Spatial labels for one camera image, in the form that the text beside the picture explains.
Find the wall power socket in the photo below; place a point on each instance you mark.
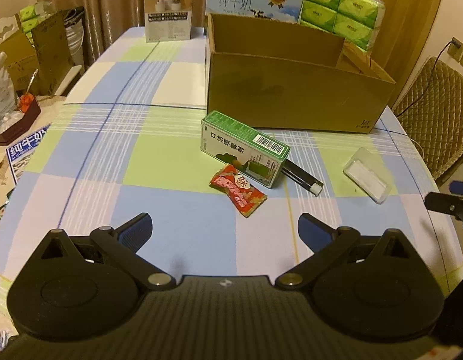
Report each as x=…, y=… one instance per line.
x=456, y=50

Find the black pen-like stick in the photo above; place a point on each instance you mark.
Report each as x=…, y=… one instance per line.
x=301, y=177

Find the blue milk flyer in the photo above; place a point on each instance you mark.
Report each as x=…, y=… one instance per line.
x=19, y=153

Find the green tissue pack bundle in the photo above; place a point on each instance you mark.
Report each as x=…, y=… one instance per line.
x=358, y=21

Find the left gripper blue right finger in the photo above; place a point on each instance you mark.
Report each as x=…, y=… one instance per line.
x=316, y=234

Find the large cardboard box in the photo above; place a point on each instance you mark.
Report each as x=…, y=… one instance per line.
x=272, y=74

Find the green medicine box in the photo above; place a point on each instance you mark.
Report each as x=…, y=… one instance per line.
x=251, y=152

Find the white humidifier product box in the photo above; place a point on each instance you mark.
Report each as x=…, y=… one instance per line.
x=168, y=20

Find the silver foil bag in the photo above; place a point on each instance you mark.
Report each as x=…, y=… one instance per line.
x=7, y=93

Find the clear plastic case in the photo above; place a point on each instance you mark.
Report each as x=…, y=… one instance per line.
x=369, y=173

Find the red candy wrapper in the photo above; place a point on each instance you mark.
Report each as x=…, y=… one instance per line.
x=244, y=196

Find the brown cardboard boxes stack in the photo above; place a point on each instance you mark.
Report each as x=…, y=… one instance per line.
x=41, y=61

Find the quilted brown chair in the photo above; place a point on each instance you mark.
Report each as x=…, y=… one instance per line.
x=431, y=112

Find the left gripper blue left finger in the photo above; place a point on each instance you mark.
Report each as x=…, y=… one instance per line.
x=132, y=234

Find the dark wooden tray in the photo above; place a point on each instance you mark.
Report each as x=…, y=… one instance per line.
x=21, y=126

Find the wooden door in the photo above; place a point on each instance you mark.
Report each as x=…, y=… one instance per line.
x=404, y=31

